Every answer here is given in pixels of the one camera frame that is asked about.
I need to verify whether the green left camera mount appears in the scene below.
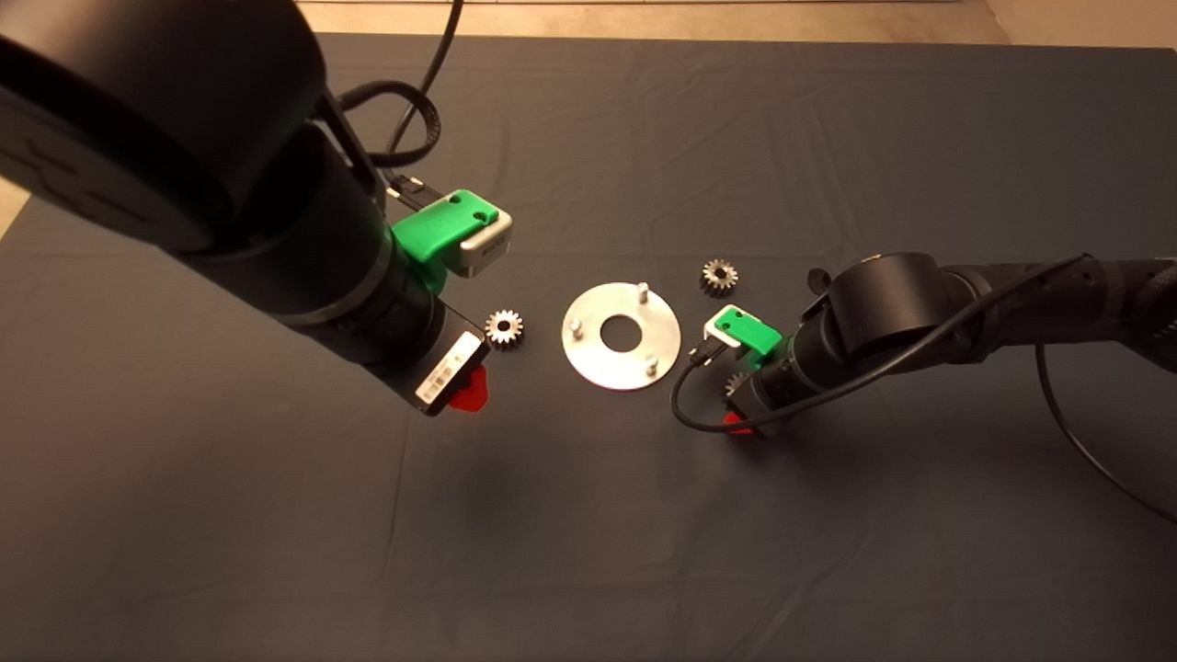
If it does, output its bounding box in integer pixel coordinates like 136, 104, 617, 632
391, 188, 500, 286

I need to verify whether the dark grey table cloth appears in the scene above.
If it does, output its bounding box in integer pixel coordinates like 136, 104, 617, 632
0, 34, 1177, 662

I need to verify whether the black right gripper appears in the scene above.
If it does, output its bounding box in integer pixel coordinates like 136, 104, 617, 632
723, 340, 817, 436

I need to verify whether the thin black cable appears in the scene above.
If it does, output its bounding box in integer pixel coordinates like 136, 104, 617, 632
384, 0, 464, 159

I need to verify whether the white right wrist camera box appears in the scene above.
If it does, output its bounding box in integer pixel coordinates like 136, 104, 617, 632
703, 303, 746, 348

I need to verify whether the round metal carrier plate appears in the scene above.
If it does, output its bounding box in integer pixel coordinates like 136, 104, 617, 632
561, 281, 682, 392

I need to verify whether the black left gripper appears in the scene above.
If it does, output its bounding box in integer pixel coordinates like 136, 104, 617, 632
342, 292, 490, 417

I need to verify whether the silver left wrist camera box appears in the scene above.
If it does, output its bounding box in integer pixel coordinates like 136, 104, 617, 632
444, 210, 513, 279

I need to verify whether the green right camera mount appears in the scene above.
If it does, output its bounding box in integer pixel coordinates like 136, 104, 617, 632
715, 308, 784, 361

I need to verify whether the black ribbed cable loop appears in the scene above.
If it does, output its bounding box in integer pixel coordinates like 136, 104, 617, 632
334, 80, 444, 209

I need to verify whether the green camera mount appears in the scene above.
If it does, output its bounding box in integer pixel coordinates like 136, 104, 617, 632
715, 308, 784, 361
391, 188, 500, 286

